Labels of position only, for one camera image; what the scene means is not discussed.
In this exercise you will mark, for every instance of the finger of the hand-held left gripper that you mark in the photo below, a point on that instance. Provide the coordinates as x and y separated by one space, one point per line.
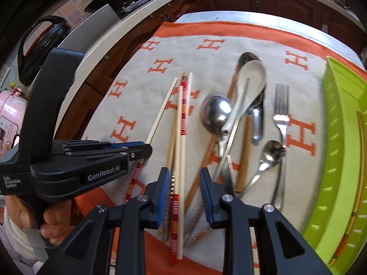
140 151
126 145

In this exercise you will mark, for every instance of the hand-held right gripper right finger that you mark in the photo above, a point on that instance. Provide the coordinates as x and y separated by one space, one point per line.
207 194

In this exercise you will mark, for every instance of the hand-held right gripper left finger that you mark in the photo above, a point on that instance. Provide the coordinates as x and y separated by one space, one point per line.
163 194

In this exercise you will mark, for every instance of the plain tan chopstick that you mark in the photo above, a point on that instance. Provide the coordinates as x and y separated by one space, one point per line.
171 154

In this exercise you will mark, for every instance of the brown wooden chopstick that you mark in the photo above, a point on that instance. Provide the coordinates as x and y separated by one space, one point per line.
206 160

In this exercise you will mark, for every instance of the cream chopstick red striped end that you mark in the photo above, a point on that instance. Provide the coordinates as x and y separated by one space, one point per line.
162 111
183 114
173 229

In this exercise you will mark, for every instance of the small metal spoon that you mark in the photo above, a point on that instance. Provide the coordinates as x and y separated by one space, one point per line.
272 151

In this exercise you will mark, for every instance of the metal table knife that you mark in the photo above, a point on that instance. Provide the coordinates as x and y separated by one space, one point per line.
235 120

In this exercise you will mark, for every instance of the short metal utensil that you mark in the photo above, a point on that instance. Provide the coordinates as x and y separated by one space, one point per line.
257 129

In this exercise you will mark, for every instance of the large metal spoon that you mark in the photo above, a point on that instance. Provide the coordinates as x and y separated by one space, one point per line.
215 111

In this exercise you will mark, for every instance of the metal fork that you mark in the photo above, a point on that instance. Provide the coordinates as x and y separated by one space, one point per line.
281 120

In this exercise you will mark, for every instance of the white ceramic spoon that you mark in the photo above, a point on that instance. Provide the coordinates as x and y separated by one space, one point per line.
255 74

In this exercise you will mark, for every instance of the green plastic utensil tray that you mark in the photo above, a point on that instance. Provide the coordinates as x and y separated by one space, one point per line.
338 149

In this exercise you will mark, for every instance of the person's left hand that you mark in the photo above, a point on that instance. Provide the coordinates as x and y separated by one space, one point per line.
57 220

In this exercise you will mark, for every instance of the pink rice cooker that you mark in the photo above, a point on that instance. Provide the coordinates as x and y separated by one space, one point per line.
8 114

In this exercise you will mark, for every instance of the stainless steel stove cover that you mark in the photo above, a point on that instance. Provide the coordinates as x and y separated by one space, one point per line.
94 25

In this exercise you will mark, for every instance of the orange and cream printed blanket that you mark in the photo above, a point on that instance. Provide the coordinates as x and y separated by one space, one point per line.
218 51

